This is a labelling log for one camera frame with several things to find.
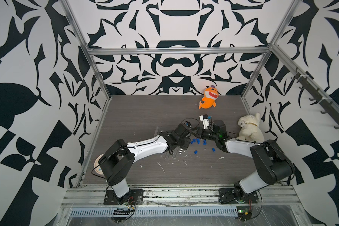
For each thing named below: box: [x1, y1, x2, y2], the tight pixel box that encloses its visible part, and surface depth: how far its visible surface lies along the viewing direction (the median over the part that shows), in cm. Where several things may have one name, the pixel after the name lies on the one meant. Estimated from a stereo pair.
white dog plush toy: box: [236, 112, 265, 144], surface depth 93 cm
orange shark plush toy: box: [198, 85, 219, 110], surface depth 114 cm
